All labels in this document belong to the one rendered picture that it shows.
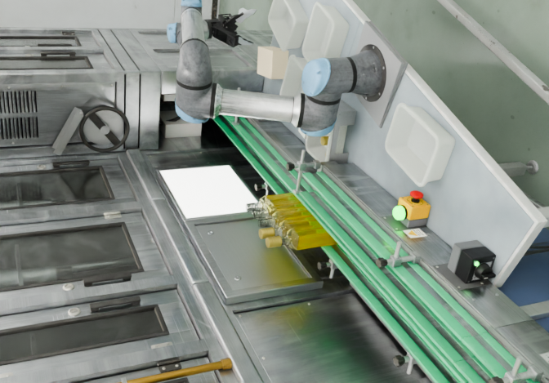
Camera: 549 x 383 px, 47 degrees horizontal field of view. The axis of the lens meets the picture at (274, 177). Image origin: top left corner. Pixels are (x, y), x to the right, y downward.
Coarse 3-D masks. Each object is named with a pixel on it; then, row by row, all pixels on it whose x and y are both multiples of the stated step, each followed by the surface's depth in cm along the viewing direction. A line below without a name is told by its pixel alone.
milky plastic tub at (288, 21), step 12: (276, 0) 262; (288, 0) 254; (276, 12) 267; (288, 12) 266; (300, 12) 251; (276, 24) 267; (288, 24) 267; (300, 24) 249; (276, 36) 262; (288, 36) 264; (300, 36) 254; (288, 48) 257
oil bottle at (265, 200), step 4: (264, 196) 224; (268, 196) 224; (272, 196) 224; (276, 196) 225; (280, 196) 225; (284, 196) 225; (288, 196) 226; (292, 196) 226; (260, 200) 223; (264, 200) 222; (268, 200) 221; (272, 200) 222; (276, 200) 222; (280, 200) 222; (284, 200) 223; (288, 200) 223; (264, 204) 221; (264, 208) 221
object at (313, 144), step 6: (330, 132) 224; (306, 138) 241; (312, 138) 241; (318, 138) 242; (330, 138) 224; (306, 144) 242; (312, 144) 242; (318, 144) 243; (330, 144) 226; (306, 150) 242; (312, 150) 240; (318, 150) 240; (324, 150) 240; (312, 156) 238; (318, 156) 236; (324, 156) 236
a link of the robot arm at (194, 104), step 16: (176, 80) 203; (176, 96) 206; (192, 96) 202; (208, 96) 204; (224, 96) 206; (240, 96) 207; (256, 96) 207; (272, 96) 208; (288, 96) 210; (304, 96) 208; (176, 112) 209; (192, 112) 206; (208, 112) 206; (224, 112) 208; (240, 112) 208; (256, 112) 207; (272, 112) 208; (288, 112) 208; (304, 112) 206; (320, 112) 206; (336, 112) 209; (304, 128) 212; (320, 128) 210
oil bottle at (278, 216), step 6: (282, 210) 216; (288, 210) 216; (294, 210) 217; (300, 210) 217; (306, 210) 218; (276, 216) 212; (282, 216) 212; (288, 216) 212; (294, 216) 213; (300, 216) 214; (306, 216) 215; (276, 222) 212
